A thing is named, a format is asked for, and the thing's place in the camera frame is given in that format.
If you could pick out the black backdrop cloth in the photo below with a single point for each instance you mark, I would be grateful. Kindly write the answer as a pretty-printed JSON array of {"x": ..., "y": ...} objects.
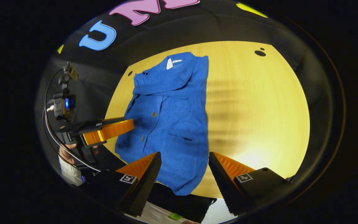
[{"x": 213, "y": 25}]

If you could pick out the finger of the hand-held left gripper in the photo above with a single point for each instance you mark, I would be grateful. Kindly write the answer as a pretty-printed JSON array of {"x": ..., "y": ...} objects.
[{"x": 110, "y": 132}]

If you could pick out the small green tag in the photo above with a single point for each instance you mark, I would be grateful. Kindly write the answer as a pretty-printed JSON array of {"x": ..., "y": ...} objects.
[{"x": 175, "y": 216}]

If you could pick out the blue shirt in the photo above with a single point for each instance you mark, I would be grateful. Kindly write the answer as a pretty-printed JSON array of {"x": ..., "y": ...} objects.
[{"x": 172, "y": 124}]

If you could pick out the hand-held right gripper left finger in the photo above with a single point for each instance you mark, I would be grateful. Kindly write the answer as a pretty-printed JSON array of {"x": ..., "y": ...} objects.
[{"x": 146, "y": 183}]

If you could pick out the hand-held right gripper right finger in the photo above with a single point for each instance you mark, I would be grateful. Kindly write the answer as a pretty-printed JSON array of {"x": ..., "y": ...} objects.
[{"x": 224, "y": 183}]

